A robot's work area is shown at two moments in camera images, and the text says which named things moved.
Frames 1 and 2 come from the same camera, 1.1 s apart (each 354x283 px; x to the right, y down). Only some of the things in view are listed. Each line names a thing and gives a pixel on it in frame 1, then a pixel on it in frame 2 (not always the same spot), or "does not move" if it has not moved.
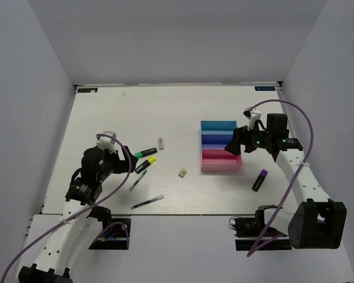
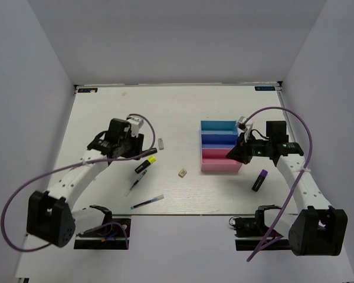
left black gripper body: (113, 164) → (131, 145)
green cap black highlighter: (146, 152) does not move
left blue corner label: (88, 90) does not move
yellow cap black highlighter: (151, 160) does not move
